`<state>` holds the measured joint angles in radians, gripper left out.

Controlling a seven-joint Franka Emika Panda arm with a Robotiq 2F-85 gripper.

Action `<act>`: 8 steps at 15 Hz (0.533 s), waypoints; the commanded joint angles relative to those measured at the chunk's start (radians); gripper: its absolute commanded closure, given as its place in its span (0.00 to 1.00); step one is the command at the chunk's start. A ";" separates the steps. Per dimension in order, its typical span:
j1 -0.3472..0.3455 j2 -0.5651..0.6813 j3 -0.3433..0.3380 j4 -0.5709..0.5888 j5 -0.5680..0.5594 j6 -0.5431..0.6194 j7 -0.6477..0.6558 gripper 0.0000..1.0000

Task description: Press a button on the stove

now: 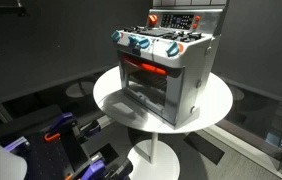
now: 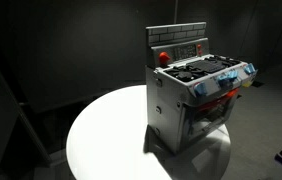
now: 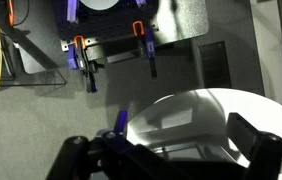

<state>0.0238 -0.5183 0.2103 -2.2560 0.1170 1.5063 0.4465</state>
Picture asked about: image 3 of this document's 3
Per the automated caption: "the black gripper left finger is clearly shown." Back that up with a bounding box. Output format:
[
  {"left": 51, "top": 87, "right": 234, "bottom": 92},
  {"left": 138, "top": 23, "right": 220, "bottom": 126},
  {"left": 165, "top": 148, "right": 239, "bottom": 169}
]
[{"left": 96, "top": 110, "right": 128, "bottom": 157}]

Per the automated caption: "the black perforated breadboard plate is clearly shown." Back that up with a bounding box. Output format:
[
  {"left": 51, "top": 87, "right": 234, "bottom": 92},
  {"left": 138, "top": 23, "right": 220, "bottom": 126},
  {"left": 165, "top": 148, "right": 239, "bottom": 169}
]
[{"left": 54, "top": 0, "right": 211, "bottom": 54}]

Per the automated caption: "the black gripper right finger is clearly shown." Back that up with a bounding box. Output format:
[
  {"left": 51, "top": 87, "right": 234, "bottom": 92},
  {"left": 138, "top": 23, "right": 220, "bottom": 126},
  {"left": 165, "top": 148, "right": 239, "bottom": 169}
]
[{"left": 226, "top": 112, "right": 282, "bottom": 162}]

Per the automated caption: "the orange cable loop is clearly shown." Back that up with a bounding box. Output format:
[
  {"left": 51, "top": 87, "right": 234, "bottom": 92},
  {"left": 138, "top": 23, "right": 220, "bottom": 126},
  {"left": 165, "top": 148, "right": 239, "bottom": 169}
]
[{"left": 7, "top": 0, "right": 16, "bottom": 27}]

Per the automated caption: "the dark floor vent panel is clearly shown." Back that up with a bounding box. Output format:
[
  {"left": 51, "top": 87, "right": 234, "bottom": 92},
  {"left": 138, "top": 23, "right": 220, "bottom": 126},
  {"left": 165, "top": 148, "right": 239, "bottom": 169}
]
[{"left": 198, "top": 41, "right": 232, "bottom": 88}]

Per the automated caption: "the blue orange clamp left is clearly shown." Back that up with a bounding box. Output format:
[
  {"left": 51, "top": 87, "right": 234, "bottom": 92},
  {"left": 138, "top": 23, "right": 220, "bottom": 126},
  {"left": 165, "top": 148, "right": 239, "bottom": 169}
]
[{"left": 67, "top": 35, "right": 97, "bottom": 93}]

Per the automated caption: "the purple clamp top left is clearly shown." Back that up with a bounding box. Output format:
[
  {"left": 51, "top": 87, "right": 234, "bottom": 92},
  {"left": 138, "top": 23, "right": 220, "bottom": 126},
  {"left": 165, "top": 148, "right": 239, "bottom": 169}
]
[{"left": 67, "top": 0, "right": 79, "bottom": 23}]

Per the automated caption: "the blue orange clamp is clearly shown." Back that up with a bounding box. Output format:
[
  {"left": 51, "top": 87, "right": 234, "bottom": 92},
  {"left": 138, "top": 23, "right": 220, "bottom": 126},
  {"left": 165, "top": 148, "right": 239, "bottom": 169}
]
[
  {"left": 132, "top": 20, "right": 157, "bottom": 80},
  {"left": 67, "top": 35, "right": 97, "bottom": 93}
]

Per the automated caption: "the blue orange clamp right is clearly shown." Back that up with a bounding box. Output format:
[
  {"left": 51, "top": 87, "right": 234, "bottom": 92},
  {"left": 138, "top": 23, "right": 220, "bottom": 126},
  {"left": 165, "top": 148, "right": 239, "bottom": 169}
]
[{"left": 132, "top": 20, "right": 157, "bottom": 80}]

